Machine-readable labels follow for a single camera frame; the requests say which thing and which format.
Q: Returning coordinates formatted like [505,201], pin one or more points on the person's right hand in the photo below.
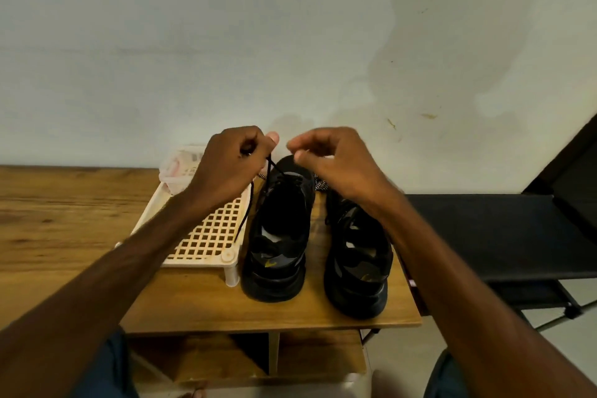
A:
[345,164]

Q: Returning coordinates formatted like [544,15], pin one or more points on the person's left hand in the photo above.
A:
[229,169]

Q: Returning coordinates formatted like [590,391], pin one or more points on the black white patterned shoelace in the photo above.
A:
[321,184]

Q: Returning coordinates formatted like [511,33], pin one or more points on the black shoe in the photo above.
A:
[275,267]
[359,276]

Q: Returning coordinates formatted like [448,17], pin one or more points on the person's right forearm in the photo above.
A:
[494,314]

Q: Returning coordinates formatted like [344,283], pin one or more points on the person's left forearm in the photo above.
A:
[93,309]

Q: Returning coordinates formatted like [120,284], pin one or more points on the person's blue shorts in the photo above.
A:
[107,374]

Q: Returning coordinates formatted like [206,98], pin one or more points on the small white plastic basket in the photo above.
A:
[177,169]

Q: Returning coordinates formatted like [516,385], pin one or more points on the large white plastic tray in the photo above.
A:
[210,239]

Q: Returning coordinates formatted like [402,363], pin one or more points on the black shoe rack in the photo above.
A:
[504,234]

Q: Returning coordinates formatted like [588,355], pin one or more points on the low wooden table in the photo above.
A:
[56,234]

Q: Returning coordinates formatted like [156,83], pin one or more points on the dark door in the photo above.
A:
[569,164]

